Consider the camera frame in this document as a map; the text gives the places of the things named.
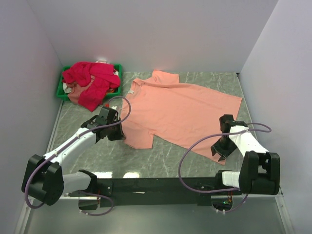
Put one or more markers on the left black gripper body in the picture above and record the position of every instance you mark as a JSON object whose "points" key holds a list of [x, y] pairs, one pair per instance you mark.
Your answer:
{"points": [[115, 132]]}

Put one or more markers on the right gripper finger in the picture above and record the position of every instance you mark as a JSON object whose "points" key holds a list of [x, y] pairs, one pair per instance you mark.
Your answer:
{"points": [[222, 158], [215, 150]]}

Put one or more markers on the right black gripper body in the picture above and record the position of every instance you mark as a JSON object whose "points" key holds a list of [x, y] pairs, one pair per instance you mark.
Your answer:
{"points": [[224, 146]]}

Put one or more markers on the salmon pink t shirt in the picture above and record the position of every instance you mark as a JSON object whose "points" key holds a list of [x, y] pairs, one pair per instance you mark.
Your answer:
{"points": [[179, 113]]}

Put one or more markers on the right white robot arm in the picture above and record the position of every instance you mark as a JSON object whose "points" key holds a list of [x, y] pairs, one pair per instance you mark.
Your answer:
{"points": [[260, 170]]}

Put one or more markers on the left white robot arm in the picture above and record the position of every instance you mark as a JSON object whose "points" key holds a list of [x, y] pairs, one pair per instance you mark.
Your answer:
{"points": [[65, 158]]}

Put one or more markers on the dusty pink garment in bin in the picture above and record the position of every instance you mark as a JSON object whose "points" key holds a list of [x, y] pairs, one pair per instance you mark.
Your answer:
{"points": [[76, 91]]}

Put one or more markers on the magenta red t shirt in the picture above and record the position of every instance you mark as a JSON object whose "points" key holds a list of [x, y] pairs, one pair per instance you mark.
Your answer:
{"points": [[105, 80]]}

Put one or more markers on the white garment in bin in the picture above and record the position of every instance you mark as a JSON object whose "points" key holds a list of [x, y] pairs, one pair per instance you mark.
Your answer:
{"points": [[66, 88]]}

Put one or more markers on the green plastic bin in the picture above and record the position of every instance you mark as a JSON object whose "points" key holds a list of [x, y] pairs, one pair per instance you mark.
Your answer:
{"points": [[64, 96]]}

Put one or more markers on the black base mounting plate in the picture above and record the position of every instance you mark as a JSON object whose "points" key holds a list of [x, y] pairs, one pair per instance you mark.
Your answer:
{"points": [[141, 191]]}

